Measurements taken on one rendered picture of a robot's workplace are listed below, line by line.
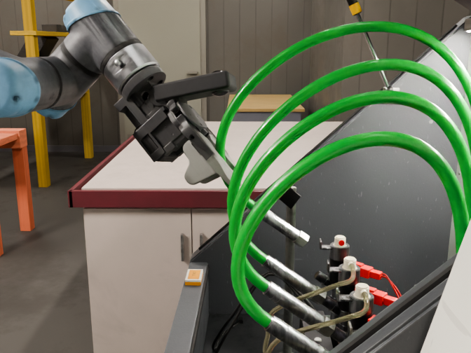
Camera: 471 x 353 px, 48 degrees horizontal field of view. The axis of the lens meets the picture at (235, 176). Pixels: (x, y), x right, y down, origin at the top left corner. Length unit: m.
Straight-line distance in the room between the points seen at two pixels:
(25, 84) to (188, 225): 1.49
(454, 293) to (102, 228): 1.88
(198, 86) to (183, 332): 0.39
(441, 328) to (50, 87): 0.58
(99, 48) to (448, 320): 0.59
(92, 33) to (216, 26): 6.10
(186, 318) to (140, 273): 1.34
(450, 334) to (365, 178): 0.70
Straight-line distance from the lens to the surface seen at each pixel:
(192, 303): 0.97
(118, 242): 2.22
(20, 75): 0.73
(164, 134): 0.76
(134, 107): 0.79
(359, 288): 0.64
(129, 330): 2.38
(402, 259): 1.17
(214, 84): 0.75
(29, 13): 5.44
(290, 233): 0.78
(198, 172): 0.74
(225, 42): 6.89
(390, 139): 0.51
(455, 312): 0.42
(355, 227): 1.13
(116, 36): 0.81
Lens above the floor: 1.40
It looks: 14 degrees down
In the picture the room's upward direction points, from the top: straight up
